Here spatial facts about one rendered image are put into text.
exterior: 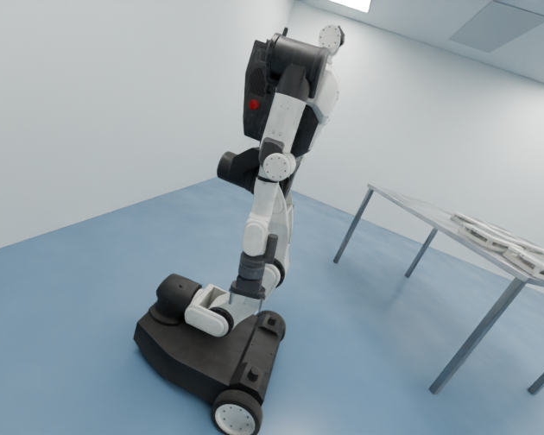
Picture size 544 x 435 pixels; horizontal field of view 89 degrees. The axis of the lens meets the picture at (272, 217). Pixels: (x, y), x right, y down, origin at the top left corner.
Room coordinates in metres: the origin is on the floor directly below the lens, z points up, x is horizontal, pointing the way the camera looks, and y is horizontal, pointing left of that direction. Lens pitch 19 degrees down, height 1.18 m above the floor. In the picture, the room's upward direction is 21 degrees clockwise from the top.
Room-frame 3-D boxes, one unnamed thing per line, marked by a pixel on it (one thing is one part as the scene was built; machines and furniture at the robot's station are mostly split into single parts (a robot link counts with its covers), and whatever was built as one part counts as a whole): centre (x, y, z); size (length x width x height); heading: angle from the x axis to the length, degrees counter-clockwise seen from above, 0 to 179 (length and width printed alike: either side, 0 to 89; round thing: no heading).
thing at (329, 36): (1.05, 0.03, 1.44); 0.10 x 0.07 x 0.09; 174
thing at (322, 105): (1.06, 0.09, 1.23); 0.34 x 0.30 x 0.36; 174
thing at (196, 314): (1.06, 0.10, 0.28); 0.21 x 0.20 x 0.13; 84
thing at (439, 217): (2.25, -1.53, 0.88); 1.50 x 1.10 x 0.04; 21
